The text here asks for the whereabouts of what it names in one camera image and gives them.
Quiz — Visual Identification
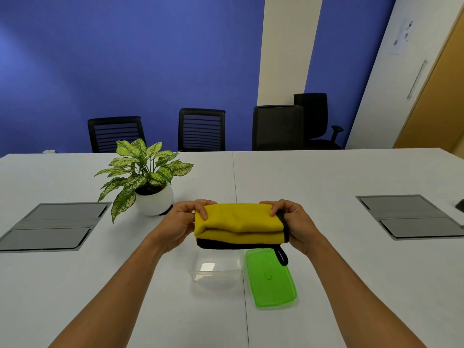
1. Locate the person's right hand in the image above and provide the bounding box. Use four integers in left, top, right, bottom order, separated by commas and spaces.
259, 199, 322, 256

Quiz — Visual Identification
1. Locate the person's left hand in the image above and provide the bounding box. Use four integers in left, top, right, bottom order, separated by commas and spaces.
157, 200, 218, 255

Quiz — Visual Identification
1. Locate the yellow cloth black trim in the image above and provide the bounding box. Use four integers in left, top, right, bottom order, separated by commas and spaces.
194, 203, 290, 267

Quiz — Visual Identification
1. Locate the person's left forearm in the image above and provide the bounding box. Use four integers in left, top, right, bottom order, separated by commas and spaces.
48, 228, 174, 348

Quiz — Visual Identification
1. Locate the person's right forearm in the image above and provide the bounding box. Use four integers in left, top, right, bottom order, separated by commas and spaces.
304, 237, 428, 348

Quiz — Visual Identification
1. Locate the white round plant pot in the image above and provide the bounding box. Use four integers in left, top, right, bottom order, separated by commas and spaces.
134, 184, 175, 217

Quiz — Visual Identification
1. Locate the clear plastic container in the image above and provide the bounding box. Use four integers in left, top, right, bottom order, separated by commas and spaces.
187, 247, 244, 295

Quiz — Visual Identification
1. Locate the green plastic lid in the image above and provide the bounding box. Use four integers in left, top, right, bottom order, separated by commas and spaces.
245, 248, 298, 309

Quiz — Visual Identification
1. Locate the green leafy plant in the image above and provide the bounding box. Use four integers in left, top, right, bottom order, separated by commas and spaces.
94, 138, 194, 224

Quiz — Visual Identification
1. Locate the black mesh office chair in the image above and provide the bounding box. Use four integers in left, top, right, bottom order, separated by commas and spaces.
252, 104, 305, 151

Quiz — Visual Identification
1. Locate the black slatted office chair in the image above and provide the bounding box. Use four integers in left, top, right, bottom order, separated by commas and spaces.
87, 116, 146, 153
178, 108, 226, 152

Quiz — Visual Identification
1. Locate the black office chair with armrest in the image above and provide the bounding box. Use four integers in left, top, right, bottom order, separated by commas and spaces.
294, 93, 344, 150

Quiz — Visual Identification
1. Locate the white door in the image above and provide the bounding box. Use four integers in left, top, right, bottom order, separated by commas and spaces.
345, 0, 464, 150

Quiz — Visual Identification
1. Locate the white paper notice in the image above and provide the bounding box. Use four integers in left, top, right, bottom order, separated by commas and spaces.
390, 14, 416, 56

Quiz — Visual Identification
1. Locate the grey table cable hatch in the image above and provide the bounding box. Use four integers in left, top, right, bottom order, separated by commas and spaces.
0, 202, 112, 253
355, 194, 464, 241

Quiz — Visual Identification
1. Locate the silver door handle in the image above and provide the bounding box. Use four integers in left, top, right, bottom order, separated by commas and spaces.
407, 59, 428, 101

